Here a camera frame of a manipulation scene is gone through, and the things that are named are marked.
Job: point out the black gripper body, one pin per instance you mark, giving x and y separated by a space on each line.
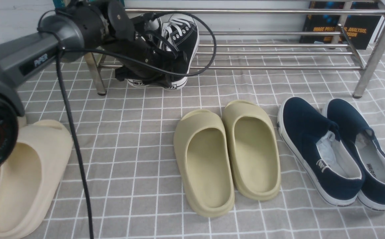
140 59

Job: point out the black canvas sneaker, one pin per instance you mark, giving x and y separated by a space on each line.
182 33
154 28

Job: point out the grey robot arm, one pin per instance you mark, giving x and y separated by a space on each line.
80 28

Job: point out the navy slip-on shoe left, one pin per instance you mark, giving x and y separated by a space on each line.
316 142

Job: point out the navy slip-on shoe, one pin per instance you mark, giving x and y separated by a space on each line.
361 141
316 142

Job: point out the steel shoe rack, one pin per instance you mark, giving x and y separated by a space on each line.
366 70

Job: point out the navy slip-on shoe right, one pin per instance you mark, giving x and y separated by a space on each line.
361 141

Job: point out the grey checkered floor mat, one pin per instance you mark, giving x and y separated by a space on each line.
126 138

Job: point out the olive slipper left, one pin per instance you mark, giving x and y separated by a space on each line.
201 153

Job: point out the olive slipper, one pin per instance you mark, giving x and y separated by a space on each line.
253 150
201 153

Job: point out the olive slipper right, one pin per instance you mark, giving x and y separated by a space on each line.
253 150

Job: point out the cream slipper right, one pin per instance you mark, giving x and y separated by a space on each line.
30 176

